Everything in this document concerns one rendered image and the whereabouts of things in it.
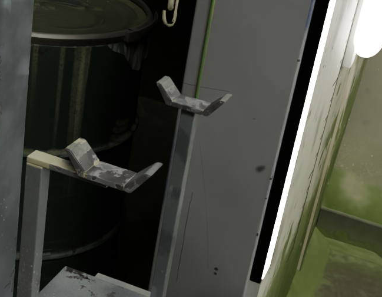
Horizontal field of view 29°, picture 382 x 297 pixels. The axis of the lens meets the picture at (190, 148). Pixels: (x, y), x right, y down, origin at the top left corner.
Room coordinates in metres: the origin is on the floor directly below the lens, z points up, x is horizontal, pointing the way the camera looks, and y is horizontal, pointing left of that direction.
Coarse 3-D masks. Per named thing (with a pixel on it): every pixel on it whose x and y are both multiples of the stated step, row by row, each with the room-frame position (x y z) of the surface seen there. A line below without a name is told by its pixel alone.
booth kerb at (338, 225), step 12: (324, 216) 2.31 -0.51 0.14; (336, 216) 2.30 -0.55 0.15; (348, 216) 2.29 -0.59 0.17; (324, 228) 2.31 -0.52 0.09; (336, 228) 2.30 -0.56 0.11; (348, 228) 2.29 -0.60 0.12; (360, 228) 2.28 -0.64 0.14; (372, 228) 2.27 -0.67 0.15; (348, 240) 2.28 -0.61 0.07; (360, 240) 2.27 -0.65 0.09; (372, 240) 2.26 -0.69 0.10
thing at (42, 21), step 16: (48, 0) 1.87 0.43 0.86; (64, 0) 1.90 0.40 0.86; (80, 0) 1.93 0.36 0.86; (96, 0) 1.96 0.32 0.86; (112, 0) 1.99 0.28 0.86; (128, 0) 1.98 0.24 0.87; (48, 16) 1.73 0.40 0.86; (64, 16) 1.75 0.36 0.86; (80, 16) 1.78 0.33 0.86; (96, 16) 1.81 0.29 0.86; (112, 16) 1.83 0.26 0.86; (128, 16) 1.85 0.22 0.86; (144, 16) 1.86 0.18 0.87; (48, 32) 1.61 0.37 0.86; (64, 32) 1.63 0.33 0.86; (80, 32) 1.65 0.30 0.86; (96, 32) 1.68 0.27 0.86
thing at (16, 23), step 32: (0, 0) 0.66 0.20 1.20; (32, 0) 0.71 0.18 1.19; (0, 32) 0.66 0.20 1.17; (0, 64) 0.66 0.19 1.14; (0, 96) 0.66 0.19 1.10; (0, 128) 0.67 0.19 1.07; (0, 160) 0.67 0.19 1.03; (0, 192) 0.67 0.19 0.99; (0, 224) 0.68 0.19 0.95; (0, 256) 0.68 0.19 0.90; (0, 288) 0.68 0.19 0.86
